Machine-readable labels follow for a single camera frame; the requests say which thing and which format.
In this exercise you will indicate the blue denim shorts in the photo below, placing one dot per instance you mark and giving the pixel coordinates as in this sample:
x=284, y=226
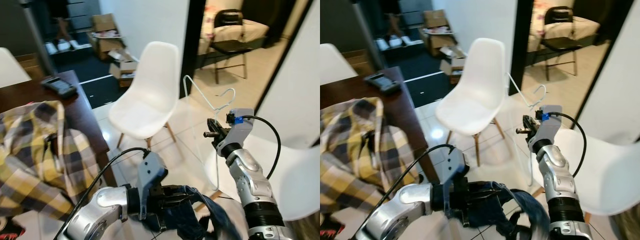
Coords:
x=220, y=225
x=530, y=220

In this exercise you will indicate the yellow grey plaid shirt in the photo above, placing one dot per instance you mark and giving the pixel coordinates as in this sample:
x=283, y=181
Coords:
x=30, y=165
x=350, y=165

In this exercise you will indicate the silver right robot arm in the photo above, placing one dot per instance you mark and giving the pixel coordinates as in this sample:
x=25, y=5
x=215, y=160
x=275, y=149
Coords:
x=250, y=175
x=555, y=172

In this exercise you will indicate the white plastic shell chair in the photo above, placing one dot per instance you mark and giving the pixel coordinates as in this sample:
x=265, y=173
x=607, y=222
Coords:
x=150, y=85
x=475, y=80
x=295, y=175
x=335, y=65
x=12, y=70
x=610, y=170

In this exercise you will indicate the black folding chair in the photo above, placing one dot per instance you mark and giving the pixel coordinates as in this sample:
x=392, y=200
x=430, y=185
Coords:
x=560, y=44
x=230, y=47

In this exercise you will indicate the cream bed with floral pillow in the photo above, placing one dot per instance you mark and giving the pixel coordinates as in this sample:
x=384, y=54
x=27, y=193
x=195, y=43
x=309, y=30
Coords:
x=585, y=27
x=255, y=30

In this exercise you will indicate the large brown cardboard box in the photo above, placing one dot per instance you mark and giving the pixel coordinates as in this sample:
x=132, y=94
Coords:
x=102, y=22
x=435, y=19

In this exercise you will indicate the grey handheld controller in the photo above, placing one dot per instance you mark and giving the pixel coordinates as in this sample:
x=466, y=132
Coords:
x=60, y=86
x=382, y=82

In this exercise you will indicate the person in black shorts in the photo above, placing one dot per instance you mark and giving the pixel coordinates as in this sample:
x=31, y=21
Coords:
x=392, y=10
x=60, y=10

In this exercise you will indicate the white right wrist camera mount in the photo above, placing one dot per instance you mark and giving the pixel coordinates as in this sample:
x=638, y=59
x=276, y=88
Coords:
x=242, y=130
x=550, y=125

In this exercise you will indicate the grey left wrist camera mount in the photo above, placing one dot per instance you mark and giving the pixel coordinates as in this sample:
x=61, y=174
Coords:
x=152, y=172
x=456, y=165

